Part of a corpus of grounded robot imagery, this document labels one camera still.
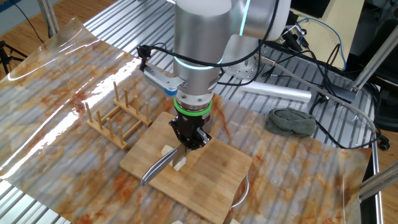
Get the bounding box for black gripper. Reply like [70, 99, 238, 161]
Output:
[169, 112, 213, 151]

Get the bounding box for steel cleaver knife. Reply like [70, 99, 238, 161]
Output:
[140, 142, 188, 187]

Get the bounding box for speckled white radish piece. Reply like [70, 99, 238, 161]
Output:
[160, 144, 188, 172]

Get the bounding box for bamboo cutting board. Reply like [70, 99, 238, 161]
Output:
[119, 111, 254, 224]

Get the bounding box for wooden peg rack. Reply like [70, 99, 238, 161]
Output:
[84, 80, 153, 151]

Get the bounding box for silver mounting plate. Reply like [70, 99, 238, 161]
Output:
[221, 34, 266, 82]

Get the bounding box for grey green rag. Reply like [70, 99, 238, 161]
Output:
[264, 107, 317, 138]

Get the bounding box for marble pattern plastic mat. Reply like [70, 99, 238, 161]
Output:
[0, 17, 373, 224]

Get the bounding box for beige desk panel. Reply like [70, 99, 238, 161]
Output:
[290, 0, 365, 71]

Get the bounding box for black wheeled chair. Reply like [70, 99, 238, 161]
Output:
[366, 18, 398, 152]

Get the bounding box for black tripod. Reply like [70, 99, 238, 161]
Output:
[0, 40, 28, 75]

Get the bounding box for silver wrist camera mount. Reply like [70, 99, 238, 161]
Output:
[142, 63, 187, 97]

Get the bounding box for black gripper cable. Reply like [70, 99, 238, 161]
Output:
[136, 0, 280, 88]

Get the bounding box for grey hose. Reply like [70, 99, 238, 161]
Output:
[257, 55, 379, 138]

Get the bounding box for black exterior camera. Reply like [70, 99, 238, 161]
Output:
[279, 23, 308, 54]

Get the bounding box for black table cables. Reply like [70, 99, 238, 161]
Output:
[261, 40, 383, 150]

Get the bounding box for blue cable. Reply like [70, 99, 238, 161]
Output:
[295, 17, 348, 71]

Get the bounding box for aluminium frame post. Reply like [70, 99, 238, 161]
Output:
[37, 0, 60, 39]
[351, 24, 398, 94]
[359, 161, 398, 202]

